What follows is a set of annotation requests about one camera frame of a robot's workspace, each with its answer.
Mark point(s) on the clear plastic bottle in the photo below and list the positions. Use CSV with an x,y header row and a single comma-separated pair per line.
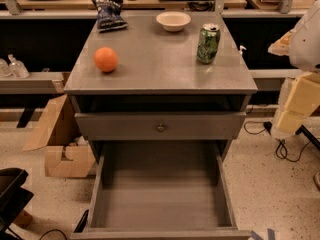
x,y
17,68

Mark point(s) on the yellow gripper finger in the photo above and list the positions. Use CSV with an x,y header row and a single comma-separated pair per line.
x,y
304,96
286,123

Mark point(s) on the cardboard box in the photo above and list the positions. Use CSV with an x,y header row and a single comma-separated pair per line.
x,y
66,153

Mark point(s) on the white bowl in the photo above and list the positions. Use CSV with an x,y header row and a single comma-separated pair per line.
x,y
173,21

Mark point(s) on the green soda can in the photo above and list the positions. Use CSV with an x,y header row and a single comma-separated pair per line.
x,y
208,42

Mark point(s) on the grey open middle drawer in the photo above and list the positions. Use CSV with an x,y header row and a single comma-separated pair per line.
x,y
160,190

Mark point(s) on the orange fruit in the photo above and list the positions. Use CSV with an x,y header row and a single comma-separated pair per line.
x,y
105,59

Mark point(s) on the grey top drawer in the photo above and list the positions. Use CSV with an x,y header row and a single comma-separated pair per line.
x,y
160,125

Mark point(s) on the black chair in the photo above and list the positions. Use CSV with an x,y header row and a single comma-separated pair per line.
x,y
13,199

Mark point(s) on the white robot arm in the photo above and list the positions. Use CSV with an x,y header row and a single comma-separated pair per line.
x,y
302,45

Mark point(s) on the blue chip bag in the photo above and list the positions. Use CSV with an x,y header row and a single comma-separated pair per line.
x,y
109,15

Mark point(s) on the grey drawer cabinet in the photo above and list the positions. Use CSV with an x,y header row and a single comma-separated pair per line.
x,y
158,71

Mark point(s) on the white pump bottle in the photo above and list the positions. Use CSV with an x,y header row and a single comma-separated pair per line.
x,y
242,49

